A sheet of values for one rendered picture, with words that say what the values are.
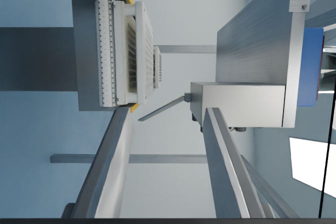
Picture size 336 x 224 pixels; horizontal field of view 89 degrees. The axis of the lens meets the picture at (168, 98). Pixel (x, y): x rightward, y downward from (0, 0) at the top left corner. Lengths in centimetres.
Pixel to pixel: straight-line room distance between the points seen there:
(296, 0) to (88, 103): 55
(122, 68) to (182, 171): 360
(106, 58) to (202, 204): 395
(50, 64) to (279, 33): 66
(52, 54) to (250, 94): 59
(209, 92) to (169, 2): 431
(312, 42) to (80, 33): 58
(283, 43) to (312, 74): 11
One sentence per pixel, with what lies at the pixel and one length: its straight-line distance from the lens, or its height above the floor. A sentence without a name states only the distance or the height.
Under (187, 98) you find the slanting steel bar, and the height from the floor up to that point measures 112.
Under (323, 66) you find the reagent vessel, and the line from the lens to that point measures 62.
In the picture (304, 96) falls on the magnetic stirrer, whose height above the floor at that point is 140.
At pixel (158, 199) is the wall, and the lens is 412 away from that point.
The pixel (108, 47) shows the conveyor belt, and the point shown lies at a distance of 45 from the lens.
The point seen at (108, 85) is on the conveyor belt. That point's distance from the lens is 45.
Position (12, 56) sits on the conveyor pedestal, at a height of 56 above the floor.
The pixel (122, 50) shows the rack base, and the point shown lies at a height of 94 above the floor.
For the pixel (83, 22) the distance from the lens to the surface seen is 51.
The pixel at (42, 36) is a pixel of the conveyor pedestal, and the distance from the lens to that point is 68.
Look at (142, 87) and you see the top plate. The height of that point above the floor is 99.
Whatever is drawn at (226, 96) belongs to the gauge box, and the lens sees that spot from 43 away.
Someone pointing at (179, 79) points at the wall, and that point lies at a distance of 388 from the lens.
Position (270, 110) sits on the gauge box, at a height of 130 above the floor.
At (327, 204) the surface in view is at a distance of 56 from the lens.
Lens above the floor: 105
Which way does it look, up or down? level
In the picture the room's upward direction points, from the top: 90 degrees clockwise
